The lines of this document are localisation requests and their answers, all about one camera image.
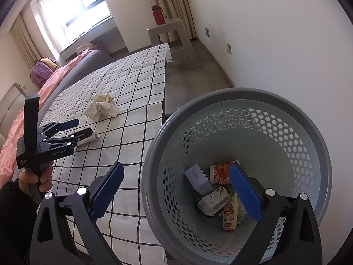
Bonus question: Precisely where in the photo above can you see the red white snack bag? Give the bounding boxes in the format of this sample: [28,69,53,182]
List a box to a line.
[223,193,239,232]

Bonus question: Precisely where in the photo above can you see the beige paper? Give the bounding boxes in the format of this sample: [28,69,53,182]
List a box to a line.
[84,93,118,121]

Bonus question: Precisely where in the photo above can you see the red white paper cup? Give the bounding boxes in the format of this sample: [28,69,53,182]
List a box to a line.
[209,160,239,185]

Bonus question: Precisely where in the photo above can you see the purple rabbit toothpaste box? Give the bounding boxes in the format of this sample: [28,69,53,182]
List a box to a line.
[184,165,213,196]

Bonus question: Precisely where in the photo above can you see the grey perforated trash basket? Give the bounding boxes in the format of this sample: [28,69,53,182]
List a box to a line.
[142,88,332,264]

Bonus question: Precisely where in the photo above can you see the person's left hand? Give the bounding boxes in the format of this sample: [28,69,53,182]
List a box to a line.
[19,163,53,196]

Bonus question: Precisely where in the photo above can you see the pink duvet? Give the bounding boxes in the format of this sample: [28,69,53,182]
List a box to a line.
[0,52,89,188]

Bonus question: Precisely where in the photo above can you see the white black checkered sheet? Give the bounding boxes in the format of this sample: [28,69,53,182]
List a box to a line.
[41,44,172,264]

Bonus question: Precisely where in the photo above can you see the grey headboard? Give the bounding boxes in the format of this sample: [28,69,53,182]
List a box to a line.
[0,83,27,145]

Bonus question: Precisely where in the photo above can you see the purple knitted bag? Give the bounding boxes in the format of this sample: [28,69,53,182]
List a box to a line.
[30,60,53,88]

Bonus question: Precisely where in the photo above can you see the tan bag behind purple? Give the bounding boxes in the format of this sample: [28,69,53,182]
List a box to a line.
[40,57,58,71]

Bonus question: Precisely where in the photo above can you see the grey bed mattress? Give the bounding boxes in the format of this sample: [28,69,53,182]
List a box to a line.
[38,50,114,124]

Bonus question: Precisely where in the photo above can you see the beige cloth on sill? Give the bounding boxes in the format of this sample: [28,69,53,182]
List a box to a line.
[76,43,94,56]

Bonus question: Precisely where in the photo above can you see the beige left curtain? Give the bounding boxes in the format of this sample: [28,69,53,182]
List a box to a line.
[11,14,41,69]

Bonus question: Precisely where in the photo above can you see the beige curtain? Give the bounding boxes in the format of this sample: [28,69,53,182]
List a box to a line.
[152,0,196,39]
[11,14,41,69]

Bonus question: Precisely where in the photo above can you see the grey plastic stool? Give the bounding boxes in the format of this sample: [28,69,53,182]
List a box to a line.
[147,18,201,71]

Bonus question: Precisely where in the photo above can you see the red water bottle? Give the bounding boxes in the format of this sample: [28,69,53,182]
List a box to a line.
[151,4,167,26]

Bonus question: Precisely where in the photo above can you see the beige right curtain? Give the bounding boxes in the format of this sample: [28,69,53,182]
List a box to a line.
[152,0,196,39]

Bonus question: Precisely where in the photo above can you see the window with dark frame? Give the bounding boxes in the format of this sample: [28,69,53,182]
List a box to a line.
[30,0,117,61]

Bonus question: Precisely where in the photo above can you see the wall socket near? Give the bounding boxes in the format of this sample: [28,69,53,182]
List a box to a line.
[227,44,232,55]

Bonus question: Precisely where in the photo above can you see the wall socket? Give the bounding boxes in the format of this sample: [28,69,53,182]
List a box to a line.
[227,44,232,55]
[205,28,210,38]

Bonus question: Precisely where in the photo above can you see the wall socket far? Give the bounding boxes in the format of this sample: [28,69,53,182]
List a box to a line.
[205,28,210,38]

